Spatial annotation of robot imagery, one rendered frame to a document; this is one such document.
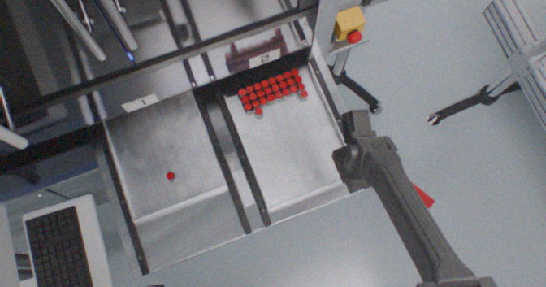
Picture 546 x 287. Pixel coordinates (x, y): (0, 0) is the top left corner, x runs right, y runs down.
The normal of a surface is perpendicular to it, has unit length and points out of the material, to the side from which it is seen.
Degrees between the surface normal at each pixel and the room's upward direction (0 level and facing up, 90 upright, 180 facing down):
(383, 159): 43
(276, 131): 0
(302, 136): 0
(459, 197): 0
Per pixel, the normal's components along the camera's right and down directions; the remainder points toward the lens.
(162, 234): -0.01, -0.25
